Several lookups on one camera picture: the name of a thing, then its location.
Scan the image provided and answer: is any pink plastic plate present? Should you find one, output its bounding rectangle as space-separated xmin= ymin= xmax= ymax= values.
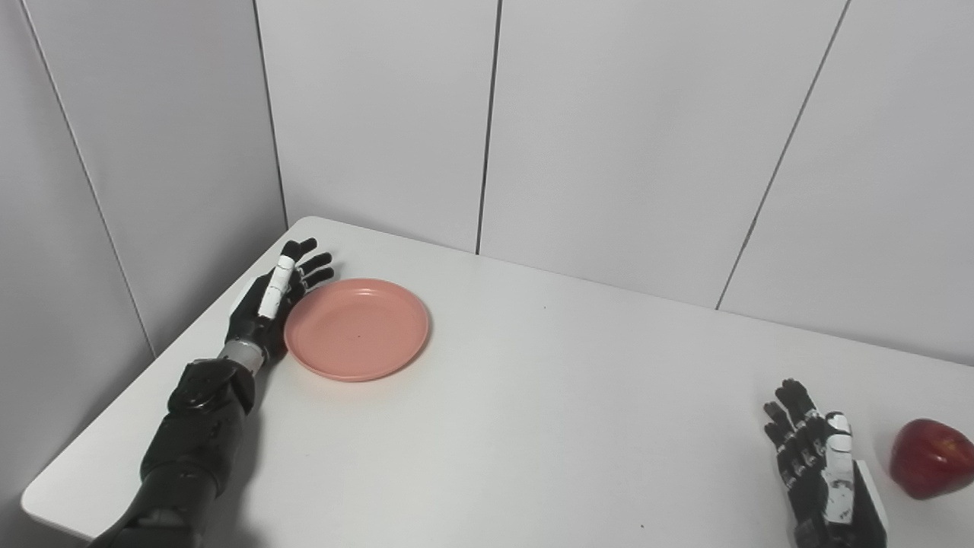
xmin=284 ymin=278 xmax=431 ymax=383

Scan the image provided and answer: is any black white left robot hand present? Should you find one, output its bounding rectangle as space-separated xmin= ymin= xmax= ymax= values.
xmin=225 ymin=238 xmax=336 ymax=362

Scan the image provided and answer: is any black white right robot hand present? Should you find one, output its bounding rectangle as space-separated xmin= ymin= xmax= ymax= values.
xmin=763 ymin=378 xmax=890 ymax=548

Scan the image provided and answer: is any red apple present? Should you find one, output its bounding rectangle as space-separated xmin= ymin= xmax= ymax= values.
xmin=890 ymin=418 xmax=974 ymax=501

